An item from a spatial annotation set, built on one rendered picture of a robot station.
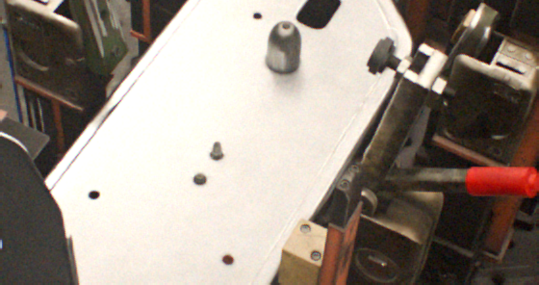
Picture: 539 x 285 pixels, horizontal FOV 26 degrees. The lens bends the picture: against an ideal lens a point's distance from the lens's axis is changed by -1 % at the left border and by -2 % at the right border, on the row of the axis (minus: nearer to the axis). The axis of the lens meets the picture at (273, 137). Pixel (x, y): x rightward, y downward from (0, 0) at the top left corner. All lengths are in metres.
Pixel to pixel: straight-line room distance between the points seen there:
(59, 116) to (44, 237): 0.52
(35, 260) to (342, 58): 0.48
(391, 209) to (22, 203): 0.37
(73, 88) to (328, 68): 0.24
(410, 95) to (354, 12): 0.33
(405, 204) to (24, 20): 0.40
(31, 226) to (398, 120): 0.30
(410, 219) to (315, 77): 0.21
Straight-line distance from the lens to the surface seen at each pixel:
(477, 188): 0.90
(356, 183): 0.79
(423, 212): 0.96
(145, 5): 1.24
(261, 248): 0.99
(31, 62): 1.17
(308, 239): 0.92
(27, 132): 1.09
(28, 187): 0.66
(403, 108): 0.85
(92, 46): 1.10
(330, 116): 1.07
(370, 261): 1.00
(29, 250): 0.72
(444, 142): 1.13
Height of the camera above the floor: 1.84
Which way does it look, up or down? 53 degrees down
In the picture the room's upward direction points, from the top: 5 degrees clockwise
